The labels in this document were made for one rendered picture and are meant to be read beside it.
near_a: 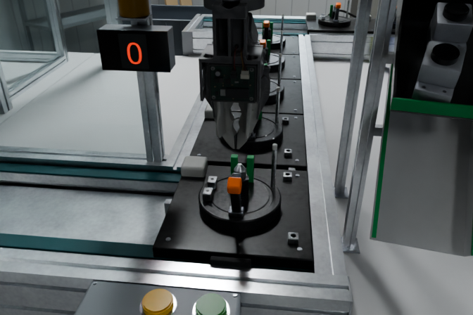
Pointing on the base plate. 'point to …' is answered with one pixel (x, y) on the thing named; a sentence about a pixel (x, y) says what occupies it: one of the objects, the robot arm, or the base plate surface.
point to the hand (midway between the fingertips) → (236, 138)
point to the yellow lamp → (133, 1)
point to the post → (150, 103)
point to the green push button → (210, 304)
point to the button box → (127, 299)
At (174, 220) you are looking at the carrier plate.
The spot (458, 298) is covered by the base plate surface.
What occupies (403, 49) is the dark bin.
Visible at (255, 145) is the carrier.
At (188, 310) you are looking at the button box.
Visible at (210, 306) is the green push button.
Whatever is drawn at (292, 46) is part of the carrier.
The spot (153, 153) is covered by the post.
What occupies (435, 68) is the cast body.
